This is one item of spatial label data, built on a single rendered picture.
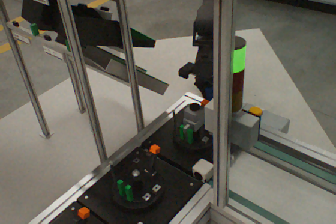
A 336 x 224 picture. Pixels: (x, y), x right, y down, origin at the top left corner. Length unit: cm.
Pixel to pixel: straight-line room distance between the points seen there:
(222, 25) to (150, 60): 110
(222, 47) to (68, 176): 76
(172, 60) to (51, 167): 74
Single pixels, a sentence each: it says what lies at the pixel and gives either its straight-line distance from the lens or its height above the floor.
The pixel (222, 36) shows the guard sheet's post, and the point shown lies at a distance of 69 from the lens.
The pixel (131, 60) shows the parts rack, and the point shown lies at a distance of 111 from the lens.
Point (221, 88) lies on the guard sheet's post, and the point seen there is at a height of 133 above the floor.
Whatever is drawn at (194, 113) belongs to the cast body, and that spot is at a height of 109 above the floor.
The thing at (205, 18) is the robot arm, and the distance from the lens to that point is 100.
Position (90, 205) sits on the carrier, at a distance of 105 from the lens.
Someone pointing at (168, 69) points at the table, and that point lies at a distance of 168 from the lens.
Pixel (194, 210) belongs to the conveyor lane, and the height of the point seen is 96.
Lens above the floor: 178
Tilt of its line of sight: 38 degrees down
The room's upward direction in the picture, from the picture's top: 5 degrees counter-clockwise
